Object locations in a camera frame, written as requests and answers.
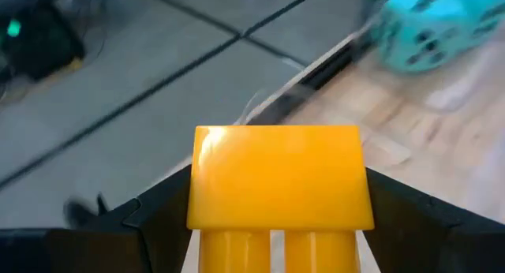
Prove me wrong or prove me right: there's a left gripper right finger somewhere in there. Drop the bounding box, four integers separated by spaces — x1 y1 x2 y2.
357 166 505 273

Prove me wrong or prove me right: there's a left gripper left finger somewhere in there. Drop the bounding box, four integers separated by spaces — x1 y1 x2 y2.
47 164 195 273

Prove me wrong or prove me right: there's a small yellow toy block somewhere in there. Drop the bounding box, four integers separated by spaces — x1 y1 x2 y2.
186 125 375 273

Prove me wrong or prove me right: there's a teal foam die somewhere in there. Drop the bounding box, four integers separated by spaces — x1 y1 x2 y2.
369 0 478 73
469 0 505 45

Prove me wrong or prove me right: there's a black computer tower green light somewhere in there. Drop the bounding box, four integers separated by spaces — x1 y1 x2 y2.
0 0 86 83

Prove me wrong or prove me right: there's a black camera mount with bar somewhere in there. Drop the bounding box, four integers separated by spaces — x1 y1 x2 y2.
62 192 111 229

